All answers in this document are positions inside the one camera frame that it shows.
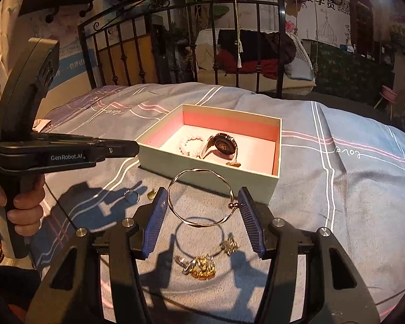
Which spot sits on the large printed wall poster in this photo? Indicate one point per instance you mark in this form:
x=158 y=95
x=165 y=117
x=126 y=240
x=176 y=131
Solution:
x=327 y=3

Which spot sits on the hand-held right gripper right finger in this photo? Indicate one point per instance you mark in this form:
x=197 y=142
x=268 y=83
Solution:
x=251 y=226

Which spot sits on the small gold pendant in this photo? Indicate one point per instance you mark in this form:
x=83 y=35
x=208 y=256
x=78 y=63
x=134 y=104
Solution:
x=151 y=194

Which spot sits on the pink stool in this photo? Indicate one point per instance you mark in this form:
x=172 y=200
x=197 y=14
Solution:
x=388 y=94

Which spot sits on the gold twisted bangle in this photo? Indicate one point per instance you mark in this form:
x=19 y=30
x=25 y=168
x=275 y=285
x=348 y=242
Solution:
x=233 y=205

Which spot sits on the blue striped bed sheet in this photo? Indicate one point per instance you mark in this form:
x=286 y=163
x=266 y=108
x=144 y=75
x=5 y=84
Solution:
x=324 y=192

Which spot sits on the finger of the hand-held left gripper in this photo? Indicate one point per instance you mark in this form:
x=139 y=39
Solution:
x=116 y=148

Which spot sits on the dark and red clothes pile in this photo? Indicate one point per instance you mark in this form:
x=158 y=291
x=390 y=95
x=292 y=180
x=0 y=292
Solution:
x=256 y=67

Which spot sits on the black iron bed frame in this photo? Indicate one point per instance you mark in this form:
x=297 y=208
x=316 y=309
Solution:
x=279 y=40

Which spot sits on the white wicker swing chair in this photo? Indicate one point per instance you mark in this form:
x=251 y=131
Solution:
x=206 y=54

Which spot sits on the wooden wall shelf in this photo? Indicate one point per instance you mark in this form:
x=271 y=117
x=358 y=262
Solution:
x=54 y=1

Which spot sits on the green patterned counter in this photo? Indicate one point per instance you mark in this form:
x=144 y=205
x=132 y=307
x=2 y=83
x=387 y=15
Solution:
x=351 y=74

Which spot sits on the pale green jewelry box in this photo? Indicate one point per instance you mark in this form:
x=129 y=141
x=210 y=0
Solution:
x=206 y=182

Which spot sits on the person's left hand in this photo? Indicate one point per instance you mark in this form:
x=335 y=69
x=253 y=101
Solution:
x=25 y=207

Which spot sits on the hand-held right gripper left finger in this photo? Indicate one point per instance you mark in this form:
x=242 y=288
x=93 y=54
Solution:
x=153 y=226

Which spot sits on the light blue cushion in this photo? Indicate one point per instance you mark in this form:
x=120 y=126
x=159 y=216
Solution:
x=297 y=67

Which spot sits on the silver hair clip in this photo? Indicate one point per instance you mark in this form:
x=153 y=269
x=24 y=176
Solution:
x=185 y=266

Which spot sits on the white curtain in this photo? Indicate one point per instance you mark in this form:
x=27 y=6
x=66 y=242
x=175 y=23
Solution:
x=3 y=40

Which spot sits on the red phone booth cabinet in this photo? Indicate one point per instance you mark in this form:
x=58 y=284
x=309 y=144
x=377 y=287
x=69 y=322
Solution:
x=361 y=23

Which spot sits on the blue skincare wall poster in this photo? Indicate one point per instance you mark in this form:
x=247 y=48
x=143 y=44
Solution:
x=71 y=64

